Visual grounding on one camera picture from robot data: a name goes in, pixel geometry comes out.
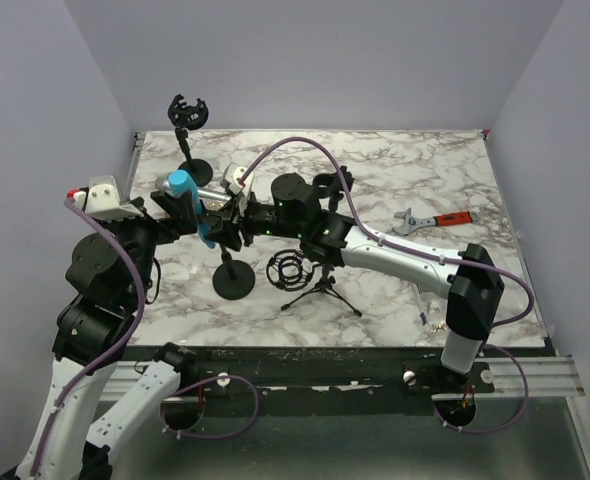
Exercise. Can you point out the black stand with blue mic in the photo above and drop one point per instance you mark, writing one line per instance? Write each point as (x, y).
(233, 279)

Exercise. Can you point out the clear screw organizer box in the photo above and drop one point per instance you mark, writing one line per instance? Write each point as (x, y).
(432, 309)

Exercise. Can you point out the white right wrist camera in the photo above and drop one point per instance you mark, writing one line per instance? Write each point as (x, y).
(237, 181)

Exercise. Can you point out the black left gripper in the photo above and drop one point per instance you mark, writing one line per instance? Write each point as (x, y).
(183, 217)

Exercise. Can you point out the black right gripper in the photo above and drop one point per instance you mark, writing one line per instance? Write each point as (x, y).
(231, 221)

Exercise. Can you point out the black round base mic stand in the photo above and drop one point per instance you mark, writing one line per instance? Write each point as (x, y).
(328, 186)

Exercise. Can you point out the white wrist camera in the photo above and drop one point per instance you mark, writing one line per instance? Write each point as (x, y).
(101, 200)
(237, 181)

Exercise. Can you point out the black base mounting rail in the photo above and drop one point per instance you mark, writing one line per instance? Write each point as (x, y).
(306, 381)

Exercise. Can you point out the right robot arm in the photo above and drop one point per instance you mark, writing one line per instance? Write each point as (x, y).
(468, 279)

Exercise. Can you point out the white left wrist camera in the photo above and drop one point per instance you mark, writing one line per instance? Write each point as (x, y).
(101, 200)

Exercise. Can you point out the red handled adjustable wrench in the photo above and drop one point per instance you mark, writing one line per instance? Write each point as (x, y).
(410, 223)

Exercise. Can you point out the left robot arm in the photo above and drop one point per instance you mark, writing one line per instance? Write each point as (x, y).
(110, 271)

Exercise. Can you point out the rhinestone handheld microphone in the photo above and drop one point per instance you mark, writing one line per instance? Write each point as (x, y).
(214, 203)

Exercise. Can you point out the blue handheld microphone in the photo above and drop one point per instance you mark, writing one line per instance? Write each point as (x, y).
(181, 184)

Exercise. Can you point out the black tripod shock mount stand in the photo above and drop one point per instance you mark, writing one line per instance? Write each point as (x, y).
(286, 271)

